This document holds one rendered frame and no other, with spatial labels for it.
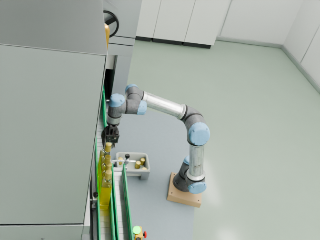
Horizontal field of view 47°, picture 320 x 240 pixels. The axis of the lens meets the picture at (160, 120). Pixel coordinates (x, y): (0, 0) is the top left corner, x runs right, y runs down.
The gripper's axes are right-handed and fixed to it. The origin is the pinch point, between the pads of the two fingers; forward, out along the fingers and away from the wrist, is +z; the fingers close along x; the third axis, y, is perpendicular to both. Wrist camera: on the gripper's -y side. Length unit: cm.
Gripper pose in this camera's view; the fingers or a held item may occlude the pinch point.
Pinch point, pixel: (108, 145)
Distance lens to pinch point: 208.2
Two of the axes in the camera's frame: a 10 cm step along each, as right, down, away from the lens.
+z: -2.1, 7.7, 6.0
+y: 1.5, 6.4, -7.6
